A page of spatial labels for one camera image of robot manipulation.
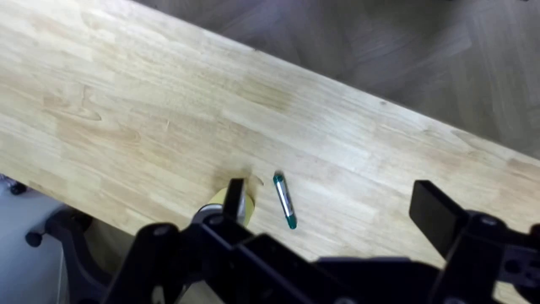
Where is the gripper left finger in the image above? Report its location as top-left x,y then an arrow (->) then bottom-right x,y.
100,178 -> 338,304

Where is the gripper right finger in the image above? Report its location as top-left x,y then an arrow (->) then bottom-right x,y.
408,179 -> 540,304

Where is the yellow cup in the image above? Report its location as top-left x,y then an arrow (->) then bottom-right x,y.
191,187 -> 256,229

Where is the green marker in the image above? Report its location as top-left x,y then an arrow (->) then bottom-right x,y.
273,171 -> 298,231

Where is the black office chair base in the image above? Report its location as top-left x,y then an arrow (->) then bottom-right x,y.
24,205 -> 113,304

